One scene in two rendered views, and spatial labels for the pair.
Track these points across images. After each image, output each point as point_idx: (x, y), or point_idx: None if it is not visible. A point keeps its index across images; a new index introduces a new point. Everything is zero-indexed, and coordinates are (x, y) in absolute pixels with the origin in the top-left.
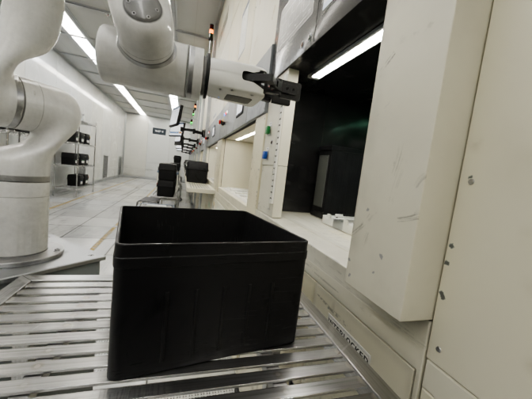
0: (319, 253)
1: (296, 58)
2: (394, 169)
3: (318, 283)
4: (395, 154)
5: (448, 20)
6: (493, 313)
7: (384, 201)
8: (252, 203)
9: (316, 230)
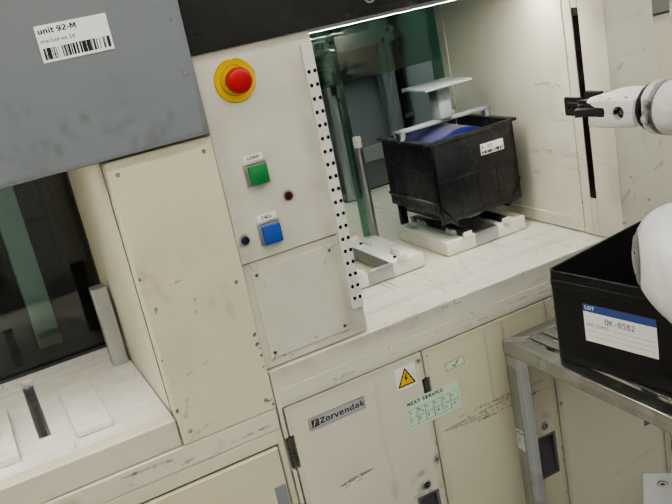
0: (539, 268)
1: (352, 17)
2: (643, 141)
3: (545, 298)
4: (641, 132)
5: (653, 50)
6: (670, 191)
7: (641, 164)
8: (231, 379)
9: (422, 287)
